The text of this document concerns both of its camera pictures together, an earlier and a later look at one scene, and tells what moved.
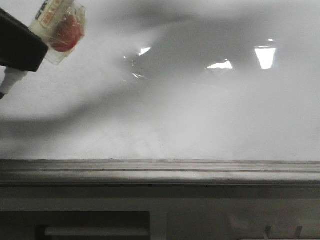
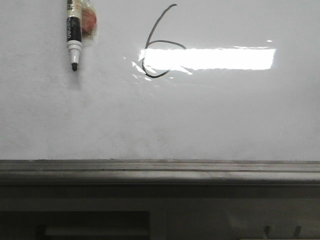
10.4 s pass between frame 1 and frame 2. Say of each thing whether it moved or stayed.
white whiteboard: stayed
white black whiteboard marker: moved
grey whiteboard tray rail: stayed
